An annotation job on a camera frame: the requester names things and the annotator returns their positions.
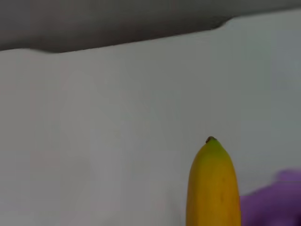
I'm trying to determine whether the yellow banana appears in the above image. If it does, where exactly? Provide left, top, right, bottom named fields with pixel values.
left=185, top=136, right=242, bottom=226

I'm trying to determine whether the purple ruffled plastic plate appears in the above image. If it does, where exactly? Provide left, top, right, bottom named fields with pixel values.
left=239, top=168, right=301, bottom=226

